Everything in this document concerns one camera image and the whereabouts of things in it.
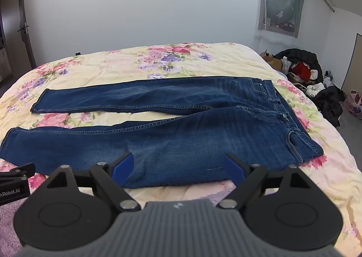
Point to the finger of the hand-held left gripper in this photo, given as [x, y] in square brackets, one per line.
[17, 171]

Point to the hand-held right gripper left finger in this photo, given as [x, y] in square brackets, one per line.
[124, 167]

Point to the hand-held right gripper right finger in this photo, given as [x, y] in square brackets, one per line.
[234, 168]

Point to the blue denim pants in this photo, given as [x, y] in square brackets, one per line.
[198, 132]

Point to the floral yellow blanket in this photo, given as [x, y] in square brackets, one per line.
[127, 62]

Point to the white cloth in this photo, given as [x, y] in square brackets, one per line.
[315, 89]

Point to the cardboard box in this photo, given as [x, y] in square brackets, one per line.
[271, 60]

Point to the black garment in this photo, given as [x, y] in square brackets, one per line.
[329, 101]

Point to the red cloth item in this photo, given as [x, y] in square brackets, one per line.
[301, 70]

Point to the pile of dark clothes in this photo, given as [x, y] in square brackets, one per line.
[305, 56]

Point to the pink plastic bag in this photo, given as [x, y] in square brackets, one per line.
[355, 104]

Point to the beige cabinet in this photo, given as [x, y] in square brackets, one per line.
[355, 62]

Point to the brown door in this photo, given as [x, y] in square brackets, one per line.
[17, 5]

